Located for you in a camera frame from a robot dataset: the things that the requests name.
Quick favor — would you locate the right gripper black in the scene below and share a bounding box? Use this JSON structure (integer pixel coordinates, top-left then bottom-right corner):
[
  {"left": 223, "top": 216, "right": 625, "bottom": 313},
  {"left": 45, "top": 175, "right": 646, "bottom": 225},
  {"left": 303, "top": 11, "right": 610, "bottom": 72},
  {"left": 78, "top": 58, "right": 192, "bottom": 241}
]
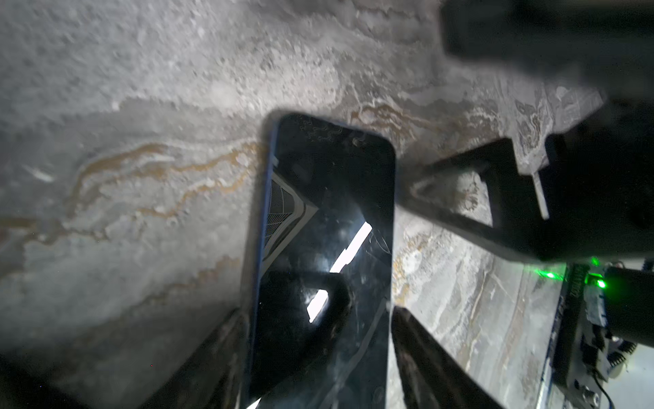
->
[{"left": 396, "top": 100, "right": 653, "bottom": 263}]

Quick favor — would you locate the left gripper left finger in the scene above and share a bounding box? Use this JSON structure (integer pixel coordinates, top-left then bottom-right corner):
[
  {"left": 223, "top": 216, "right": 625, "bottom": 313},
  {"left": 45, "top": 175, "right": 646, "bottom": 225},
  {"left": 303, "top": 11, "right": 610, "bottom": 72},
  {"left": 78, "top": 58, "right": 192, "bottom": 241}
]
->
[{"left": 141, "top": 308, "right": 250, "bottom": 408}]

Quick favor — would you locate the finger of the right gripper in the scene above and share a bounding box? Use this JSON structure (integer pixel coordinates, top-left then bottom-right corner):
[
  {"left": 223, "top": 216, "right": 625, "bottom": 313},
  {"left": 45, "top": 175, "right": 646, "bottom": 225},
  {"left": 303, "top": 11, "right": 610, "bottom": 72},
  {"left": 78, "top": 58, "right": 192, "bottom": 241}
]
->
[{"left": 439, "top": 1, "right": 653, "bottom": 101}]

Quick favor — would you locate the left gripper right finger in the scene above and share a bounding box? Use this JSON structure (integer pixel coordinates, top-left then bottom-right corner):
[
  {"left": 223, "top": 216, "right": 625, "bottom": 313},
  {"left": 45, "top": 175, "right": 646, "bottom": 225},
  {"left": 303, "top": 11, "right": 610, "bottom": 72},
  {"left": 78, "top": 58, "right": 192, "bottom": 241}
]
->
[{"left": 391, "top": 307, "right": 501, "bottom": 409}]

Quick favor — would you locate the blue phone black screen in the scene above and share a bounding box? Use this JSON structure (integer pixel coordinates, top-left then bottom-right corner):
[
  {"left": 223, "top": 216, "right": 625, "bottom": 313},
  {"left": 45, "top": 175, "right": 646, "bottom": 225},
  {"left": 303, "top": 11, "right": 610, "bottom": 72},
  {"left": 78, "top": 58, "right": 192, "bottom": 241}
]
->
[{"left": 240, "top": 112, "right": 396, "bottom": 408}]

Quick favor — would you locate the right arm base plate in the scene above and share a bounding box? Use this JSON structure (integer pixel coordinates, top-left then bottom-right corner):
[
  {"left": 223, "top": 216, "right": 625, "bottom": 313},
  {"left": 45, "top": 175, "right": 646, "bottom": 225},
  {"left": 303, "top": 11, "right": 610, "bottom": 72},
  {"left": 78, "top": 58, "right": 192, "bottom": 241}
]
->
[{"left": 550, "top": 257, "right": 637, "bottom": 408}]

